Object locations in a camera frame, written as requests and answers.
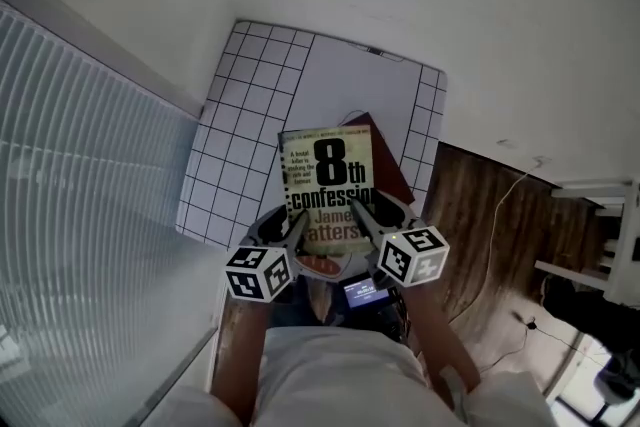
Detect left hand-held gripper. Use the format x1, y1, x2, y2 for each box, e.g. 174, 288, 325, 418
224, 207, 310, 302

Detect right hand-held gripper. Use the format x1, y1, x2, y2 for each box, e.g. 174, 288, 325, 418
351, 191, 450, 289

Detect maroon hardcover book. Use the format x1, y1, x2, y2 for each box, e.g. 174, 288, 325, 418
339, 111, 416, 207

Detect yellow paperback book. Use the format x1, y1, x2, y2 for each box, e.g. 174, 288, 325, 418
277, 127, 376, 256

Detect person's left forearm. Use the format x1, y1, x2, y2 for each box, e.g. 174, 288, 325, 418
209, 297, 272, 424

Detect person's right forearm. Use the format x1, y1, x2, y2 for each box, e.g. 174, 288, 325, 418
399, 284, 481, 409

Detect heart-shaped snack dish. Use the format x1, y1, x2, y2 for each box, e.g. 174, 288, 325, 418
293, 253, 354, 284

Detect small black screen device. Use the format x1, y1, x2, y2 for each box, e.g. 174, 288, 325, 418
342, 277, 392, 311

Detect person's dark trouser leg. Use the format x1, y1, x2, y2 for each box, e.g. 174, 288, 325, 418
272, 277, 351, 329

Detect white grid tablecloth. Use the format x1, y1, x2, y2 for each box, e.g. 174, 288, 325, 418
174, 18, 448, 266

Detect person's white shirt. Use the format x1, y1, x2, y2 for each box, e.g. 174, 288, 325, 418
144, 324, 551, 427

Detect white window blinds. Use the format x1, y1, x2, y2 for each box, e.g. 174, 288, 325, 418
0, 0, 201, 427

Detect white metal rack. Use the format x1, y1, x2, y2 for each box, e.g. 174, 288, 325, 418
532, 177, 640, 306

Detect white charging cable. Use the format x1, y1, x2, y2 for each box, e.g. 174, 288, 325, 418
447, 156, 551, 324

